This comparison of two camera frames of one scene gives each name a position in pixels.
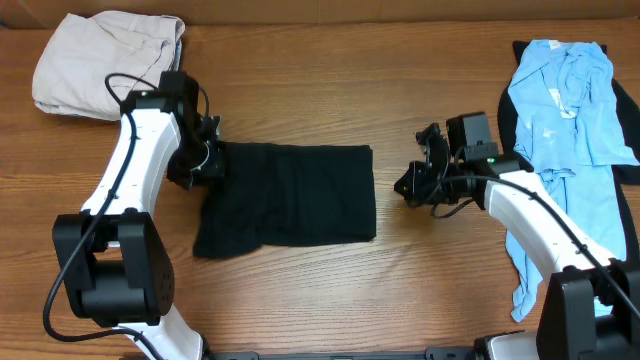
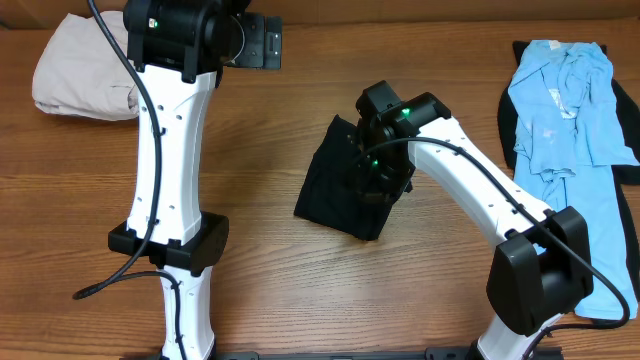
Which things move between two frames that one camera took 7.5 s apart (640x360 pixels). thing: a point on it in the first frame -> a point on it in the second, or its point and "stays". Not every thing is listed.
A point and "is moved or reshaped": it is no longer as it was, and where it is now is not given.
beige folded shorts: (89, 64) stays
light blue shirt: (570, 130) stays
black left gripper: (201, 163) -> (273, 41)
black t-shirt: (285, 194) is moved or reshaped
